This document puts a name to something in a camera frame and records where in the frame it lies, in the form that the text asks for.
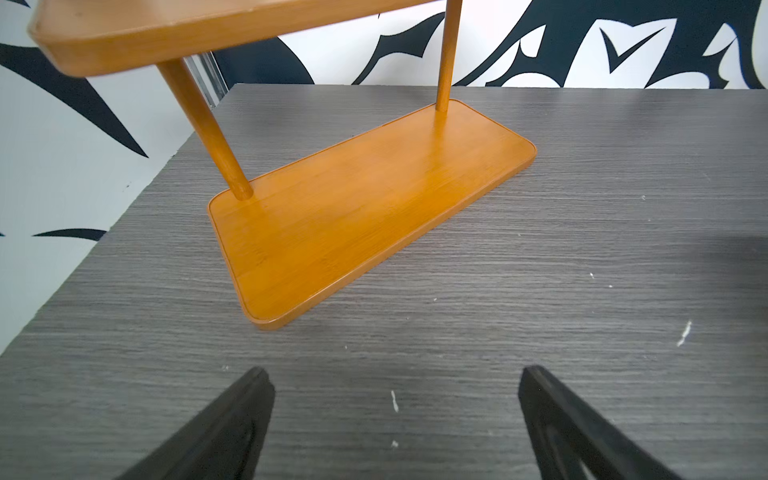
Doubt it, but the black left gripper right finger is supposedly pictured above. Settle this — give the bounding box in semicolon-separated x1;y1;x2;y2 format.
518;365;680;479

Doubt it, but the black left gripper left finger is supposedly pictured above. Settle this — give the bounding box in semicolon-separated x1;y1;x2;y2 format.
120;367;276;479

